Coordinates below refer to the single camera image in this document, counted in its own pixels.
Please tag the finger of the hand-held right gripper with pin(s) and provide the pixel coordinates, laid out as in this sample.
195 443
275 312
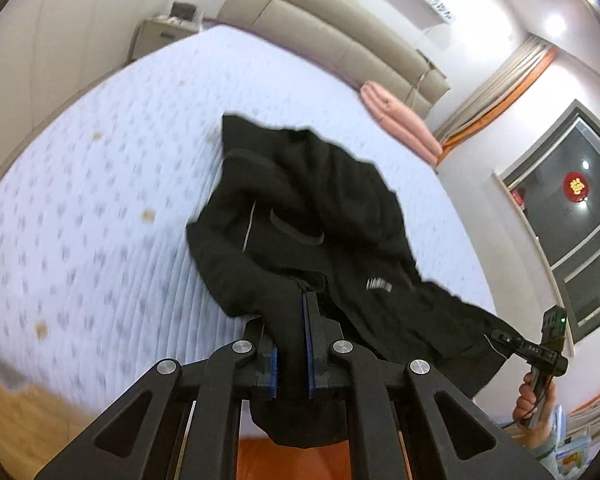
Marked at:
507 342

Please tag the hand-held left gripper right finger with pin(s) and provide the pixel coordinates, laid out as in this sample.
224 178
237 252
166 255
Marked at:
311 355

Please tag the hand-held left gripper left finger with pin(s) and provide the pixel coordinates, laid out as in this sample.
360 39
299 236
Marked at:
270 360

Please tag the black hooded jacket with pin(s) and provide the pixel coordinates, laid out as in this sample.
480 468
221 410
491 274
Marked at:
320 230

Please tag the person's right forearm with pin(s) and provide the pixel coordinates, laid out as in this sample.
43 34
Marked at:
542 442

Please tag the person's right hand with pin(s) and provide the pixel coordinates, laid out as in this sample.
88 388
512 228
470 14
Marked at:
522 405

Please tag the person's orange pants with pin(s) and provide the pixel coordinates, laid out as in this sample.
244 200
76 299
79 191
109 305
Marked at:
290 462

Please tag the window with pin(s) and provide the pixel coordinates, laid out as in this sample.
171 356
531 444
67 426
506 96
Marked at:
570 230

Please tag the small red box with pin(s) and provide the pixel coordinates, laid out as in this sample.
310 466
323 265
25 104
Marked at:
518 196

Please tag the red round window sticker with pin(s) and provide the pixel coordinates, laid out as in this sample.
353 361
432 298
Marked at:
576 186

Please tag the bed with lilac bedspread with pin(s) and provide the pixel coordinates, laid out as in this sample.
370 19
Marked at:
105 185

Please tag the folded pink blanket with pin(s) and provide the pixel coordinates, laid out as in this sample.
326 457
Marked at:
405 120

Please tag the beige and orange curtain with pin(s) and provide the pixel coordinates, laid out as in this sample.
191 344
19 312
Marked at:
500 90

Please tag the beige padded headboard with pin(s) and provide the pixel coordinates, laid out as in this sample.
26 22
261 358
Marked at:
330 25

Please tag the beige nightstand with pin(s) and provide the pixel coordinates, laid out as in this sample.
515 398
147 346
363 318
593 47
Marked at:
165 37

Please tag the dark patterned box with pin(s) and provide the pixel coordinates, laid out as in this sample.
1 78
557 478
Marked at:
184 10

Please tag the white wardrobe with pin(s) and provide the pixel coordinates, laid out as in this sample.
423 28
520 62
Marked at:
55 35

